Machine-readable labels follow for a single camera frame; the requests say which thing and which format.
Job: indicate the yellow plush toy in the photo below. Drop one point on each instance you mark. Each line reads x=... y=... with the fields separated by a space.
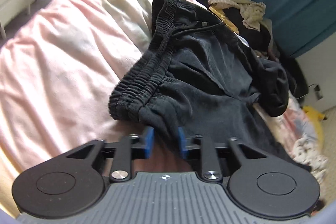
x=316 y=119

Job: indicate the pastel pink bed sheet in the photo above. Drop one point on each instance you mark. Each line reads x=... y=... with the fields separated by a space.
x=57 y=74

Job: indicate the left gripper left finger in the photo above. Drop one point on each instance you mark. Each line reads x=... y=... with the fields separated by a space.
x=128 y=149

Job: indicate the black trousers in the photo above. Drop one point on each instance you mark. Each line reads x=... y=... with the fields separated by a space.
x=197 y=77

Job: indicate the wall power socket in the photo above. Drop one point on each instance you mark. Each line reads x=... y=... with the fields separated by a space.
x=317 y=92

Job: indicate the black armchair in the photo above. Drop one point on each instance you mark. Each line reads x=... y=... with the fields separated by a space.
x=297 y=81

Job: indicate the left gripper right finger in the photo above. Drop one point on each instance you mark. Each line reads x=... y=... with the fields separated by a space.
x=201 y=153

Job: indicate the black clothes pile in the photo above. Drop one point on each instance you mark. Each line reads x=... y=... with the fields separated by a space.
x=259 y=40

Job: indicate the white fleece patterned blanket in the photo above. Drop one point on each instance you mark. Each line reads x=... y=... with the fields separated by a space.
x=306 y=152

